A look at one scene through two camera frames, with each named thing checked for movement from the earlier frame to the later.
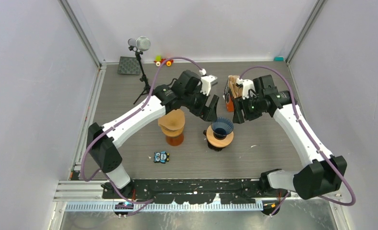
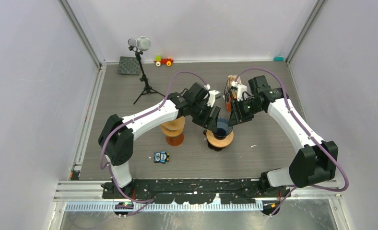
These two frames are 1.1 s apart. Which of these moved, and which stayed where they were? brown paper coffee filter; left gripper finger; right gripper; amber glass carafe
Moved: left gripper finger
Stayed: right gripper; brown paper coffee filter; amber glass carafe
